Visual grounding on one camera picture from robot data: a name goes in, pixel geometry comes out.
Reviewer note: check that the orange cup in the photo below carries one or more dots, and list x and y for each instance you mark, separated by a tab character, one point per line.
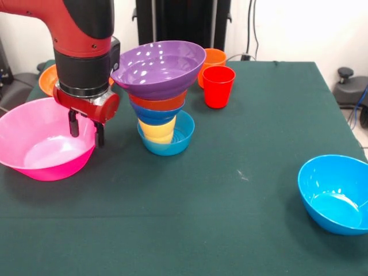
215	57

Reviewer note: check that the large orange bowl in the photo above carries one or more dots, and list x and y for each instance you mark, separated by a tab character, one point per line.
47	82

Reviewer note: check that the red cup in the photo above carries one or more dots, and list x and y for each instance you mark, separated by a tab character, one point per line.
217	92

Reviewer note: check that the large light blue bowl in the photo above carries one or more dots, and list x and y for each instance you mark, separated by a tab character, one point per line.
330	195

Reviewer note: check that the small dark blue bowl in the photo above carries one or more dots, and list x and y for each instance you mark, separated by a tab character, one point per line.
156	118

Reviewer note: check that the large pink bowl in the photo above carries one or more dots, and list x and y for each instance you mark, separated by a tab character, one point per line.
43	155

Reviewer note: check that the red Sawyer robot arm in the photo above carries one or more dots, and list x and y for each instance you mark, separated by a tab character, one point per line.
80	37

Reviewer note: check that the small orange bowl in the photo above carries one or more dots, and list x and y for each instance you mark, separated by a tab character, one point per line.
158	104

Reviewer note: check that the small light blue bowl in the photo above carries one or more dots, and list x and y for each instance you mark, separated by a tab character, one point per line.
169	149

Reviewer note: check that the yellow cup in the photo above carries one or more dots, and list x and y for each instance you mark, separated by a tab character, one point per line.
158	133

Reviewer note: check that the dark green table cloth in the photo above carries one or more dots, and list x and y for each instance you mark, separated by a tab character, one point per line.
184	201

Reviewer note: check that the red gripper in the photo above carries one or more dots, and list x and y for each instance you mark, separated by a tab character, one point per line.
92	109

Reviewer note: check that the purple bowl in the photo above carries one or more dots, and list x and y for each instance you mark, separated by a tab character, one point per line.
158	74

